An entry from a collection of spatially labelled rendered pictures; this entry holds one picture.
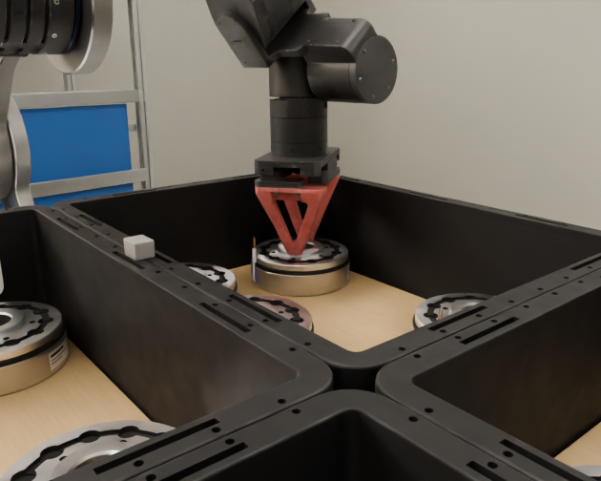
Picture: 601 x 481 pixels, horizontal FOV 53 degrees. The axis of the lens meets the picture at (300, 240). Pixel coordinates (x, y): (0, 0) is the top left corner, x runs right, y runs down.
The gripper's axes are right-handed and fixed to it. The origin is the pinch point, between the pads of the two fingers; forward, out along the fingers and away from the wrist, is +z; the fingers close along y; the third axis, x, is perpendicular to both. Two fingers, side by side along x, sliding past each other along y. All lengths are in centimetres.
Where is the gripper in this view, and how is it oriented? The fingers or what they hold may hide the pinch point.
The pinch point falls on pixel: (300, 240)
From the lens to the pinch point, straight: 62.9
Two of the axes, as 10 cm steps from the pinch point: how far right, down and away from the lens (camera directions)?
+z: 0.1, 9.6, 2.9
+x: -9.7, -0.6, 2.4
